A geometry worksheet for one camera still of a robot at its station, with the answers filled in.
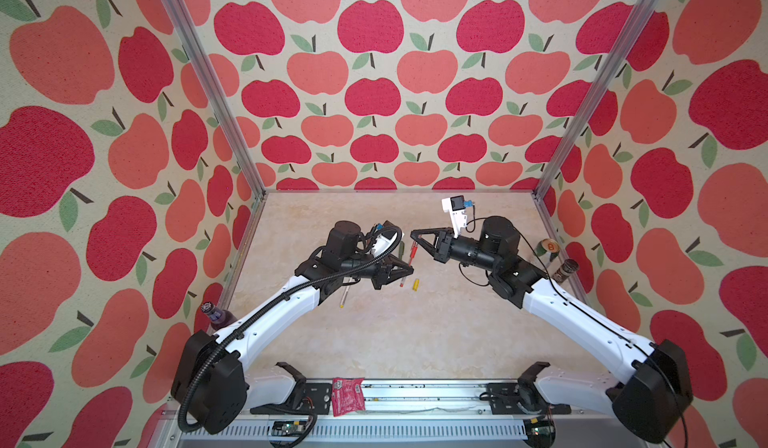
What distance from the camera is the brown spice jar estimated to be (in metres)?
0.90

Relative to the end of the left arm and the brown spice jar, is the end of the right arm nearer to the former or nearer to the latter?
the end of the left arm

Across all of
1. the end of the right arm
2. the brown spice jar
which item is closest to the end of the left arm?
the end of the right arm
